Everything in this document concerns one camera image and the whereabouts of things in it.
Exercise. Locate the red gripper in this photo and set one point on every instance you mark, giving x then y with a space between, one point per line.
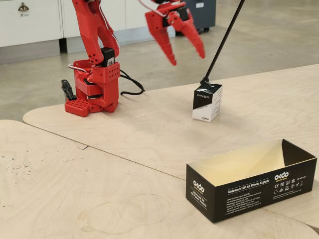
166 22

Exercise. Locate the white cabinet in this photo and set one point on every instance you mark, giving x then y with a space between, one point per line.
37 22

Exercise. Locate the red robot arm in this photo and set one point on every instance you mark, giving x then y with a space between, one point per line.
89 30

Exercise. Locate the small black and white box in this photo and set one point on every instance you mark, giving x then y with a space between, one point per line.
207 104

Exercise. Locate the black and yellow open box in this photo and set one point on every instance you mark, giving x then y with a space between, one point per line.
249 196

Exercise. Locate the black tripod leg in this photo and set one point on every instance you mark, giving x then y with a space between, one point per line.
221 44

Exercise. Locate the black table clamp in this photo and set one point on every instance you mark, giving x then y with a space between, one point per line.
66 89

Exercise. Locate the dark grey wheeled cabinet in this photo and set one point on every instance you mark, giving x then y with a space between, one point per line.
203 15

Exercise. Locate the small white stick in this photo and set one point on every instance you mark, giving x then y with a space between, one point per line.
140 115

